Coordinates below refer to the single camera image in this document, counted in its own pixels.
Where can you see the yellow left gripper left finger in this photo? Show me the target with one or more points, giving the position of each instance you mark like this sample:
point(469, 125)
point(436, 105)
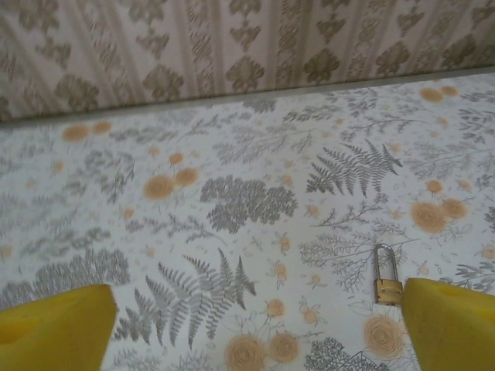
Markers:
point(54, 332)

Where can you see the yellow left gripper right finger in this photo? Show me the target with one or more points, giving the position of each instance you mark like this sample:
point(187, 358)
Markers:
point(452, 332)

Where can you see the small brass padlock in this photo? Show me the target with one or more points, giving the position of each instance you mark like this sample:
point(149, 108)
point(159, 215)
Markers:
point(388, 293)

